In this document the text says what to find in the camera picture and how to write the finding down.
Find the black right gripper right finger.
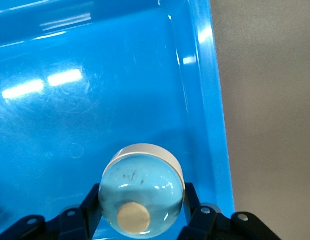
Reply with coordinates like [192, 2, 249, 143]
[178, 182, 282, 240]

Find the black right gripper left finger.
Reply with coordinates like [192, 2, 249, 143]
[0, 183, 106, 240]

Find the blue dome call bell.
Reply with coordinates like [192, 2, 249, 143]
[98, 142, 187, 236]

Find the blue plastic tray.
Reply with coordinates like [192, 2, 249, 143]
[0, 0, 236, 240]

